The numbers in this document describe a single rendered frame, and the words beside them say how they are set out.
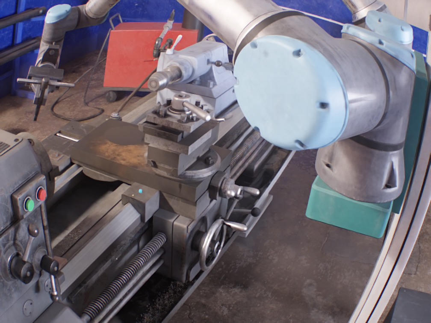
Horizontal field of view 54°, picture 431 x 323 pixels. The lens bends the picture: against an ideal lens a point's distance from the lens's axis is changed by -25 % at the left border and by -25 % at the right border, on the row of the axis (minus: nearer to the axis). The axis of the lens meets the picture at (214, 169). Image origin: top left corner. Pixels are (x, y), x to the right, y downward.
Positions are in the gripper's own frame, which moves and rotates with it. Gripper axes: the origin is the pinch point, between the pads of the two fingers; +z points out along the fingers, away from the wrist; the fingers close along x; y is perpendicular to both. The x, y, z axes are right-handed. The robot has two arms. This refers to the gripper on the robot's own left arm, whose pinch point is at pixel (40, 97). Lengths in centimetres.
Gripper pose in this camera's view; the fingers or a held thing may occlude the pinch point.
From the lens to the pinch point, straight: 137.6
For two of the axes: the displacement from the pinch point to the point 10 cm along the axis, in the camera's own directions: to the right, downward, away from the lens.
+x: -8.9, -1.5, -4.4
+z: 2.2, 6.9, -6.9
